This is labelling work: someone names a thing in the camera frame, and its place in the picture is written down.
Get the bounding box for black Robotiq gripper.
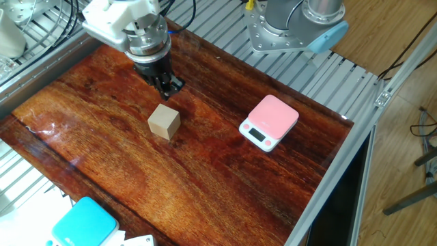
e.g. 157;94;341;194
132;53;186;102

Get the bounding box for plain wooden cube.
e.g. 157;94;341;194
147;103;182;141

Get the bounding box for pink white kitchen scale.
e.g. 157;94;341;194
238;94;300;152

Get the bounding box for blue white kitchen scale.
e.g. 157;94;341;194
46;196;120;246

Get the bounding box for silver wrist coupling flange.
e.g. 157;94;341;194
124;15;172;64

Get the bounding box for clear glass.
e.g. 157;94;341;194
0;54;18;83

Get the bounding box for silver metal stand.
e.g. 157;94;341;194
0;0;59;25

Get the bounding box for white cup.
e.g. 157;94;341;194
0;8;27;59

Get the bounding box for white paper sheets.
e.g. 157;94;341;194
0;186;74;246

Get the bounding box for black side panel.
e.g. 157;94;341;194
307;128;371;246

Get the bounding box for dark wooden chair legs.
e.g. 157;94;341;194
382;146;437;216

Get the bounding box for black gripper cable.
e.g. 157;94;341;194
160;0;197;35

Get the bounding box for white printed wrist mount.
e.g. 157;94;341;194
81;0;161;52

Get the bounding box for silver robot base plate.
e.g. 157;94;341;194
244;1;334;54

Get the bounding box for black cable bundle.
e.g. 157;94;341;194
40;0;86;51

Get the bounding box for aluminium table edge rail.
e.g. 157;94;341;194
285;80;389;246

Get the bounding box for thin black hanging cable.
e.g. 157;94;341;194
377;12;437;81

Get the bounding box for aluminium extrusion post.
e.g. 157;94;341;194
374;20;437;109

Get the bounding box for grey floor cable bundle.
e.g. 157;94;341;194
409;106;437;180

